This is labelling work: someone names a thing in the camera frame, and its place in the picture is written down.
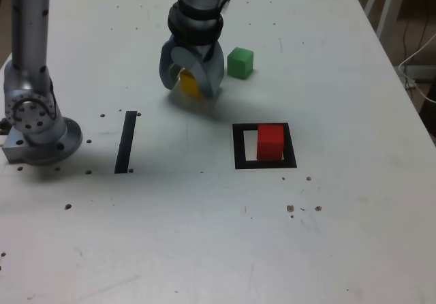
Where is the white cable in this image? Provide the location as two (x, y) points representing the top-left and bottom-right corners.
(398, 32), (436, 104)

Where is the black tape square outline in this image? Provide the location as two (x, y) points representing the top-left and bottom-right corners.
(232, 122), (298, 171)

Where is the red cube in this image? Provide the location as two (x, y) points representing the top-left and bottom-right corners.
(255, 123), (285, 162)

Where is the yellow cube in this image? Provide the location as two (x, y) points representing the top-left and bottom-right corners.
(179, 70), (202, 98)

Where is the green cube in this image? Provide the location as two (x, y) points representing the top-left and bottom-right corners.
(226, 46), (255, 80)

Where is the black tape strip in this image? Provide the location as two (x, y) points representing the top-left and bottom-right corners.
(114, 110), (138, 174)

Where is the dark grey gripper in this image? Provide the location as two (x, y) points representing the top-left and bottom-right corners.
(159, 37), (226, 100)

